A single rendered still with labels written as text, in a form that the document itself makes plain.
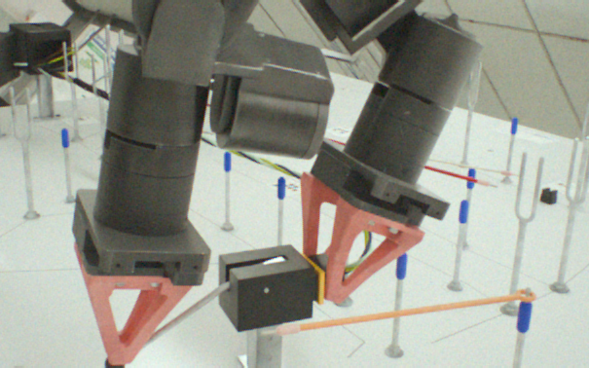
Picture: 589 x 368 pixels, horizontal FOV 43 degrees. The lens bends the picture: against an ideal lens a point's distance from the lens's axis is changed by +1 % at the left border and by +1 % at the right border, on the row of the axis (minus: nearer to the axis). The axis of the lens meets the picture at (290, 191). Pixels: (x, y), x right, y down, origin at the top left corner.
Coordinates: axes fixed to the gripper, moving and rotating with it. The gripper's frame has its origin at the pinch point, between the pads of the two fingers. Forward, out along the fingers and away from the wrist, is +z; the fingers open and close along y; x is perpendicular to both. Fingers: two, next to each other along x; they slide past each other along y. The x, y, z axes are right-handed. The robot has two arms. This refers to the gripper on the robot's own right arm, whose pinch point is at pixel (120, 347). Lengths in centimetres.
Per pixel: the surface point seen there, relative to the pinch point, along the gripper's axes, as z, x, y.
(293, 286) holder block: -5.4, -10.7, -1.9
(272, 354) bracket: 0.5, -10.7, -0.9
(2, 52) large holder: -7, 4, 67
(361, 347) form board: 1.0, -19.1, 0.6
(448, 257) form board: -1.8, -34.9, 12.4
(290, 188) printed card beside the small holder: -0.2, -27.9, 35.7
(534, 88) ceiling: 16, -328, 325
